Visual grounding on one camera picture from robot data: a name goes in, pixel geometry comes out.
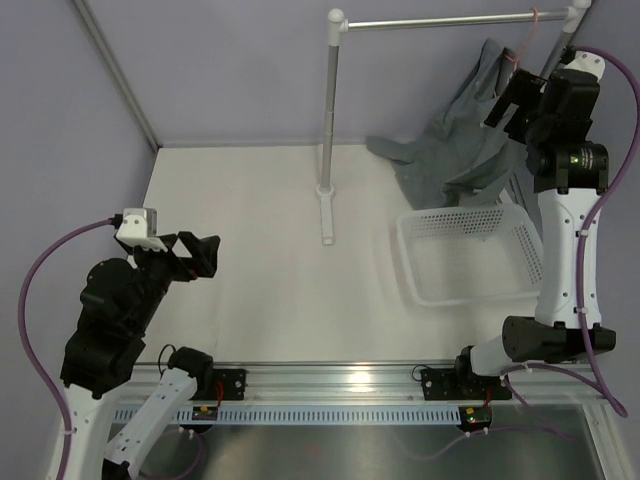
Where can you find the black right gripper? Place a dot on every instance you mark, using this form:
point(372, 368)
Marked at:
point(527, 94)

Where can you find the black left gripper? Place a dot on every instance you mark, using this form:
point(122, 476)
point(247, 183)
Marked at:
point(203, 251)

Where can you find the grey button shirt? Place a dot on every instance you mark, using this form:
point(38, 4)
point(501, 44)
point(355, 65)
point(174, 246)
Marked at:
point(457, 160)

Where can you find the pink wire hanger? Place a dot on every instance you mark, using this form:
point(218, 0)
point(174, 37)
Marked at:
point(514, 57)

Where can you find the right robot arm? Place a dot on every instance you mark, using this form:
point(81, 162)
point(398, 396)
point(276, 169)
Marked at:
point(571, 178)

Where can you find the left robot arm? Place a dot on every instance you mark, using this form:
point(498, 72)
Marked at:
point(118, 304)

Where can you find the white perforated plastic basket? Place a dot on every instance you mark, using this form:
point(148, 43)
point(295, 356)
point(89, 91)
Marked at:
point(459, 255)

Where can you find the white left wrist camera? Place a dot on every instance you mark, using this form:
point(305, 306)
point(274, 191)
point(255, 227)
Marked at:
point(139, 229)

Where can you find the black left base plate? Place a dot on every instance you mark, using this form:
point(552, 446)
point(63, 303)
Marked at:
point(225, 384)

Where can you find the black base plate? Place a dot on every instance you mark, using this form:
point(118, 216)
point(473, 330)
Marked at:
point(440, 384)
point(225, 384)

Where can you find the white slotted cable duct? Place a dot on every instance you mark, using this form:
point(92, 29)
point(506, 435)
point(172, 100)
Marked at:
point(320, 415)

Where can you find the aluminium mounting rail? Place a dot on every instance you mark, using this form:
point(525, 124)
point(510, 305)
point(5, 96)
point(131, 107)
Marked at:
point(384, 383)

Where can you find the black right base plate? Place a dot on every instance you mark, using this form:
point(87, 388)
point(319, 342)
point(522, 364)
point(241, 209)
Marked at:
point(440, 384)

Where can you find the aluminium corner frame post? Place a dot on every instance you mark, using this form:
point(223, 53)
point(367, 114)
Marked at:
point(106, 55)

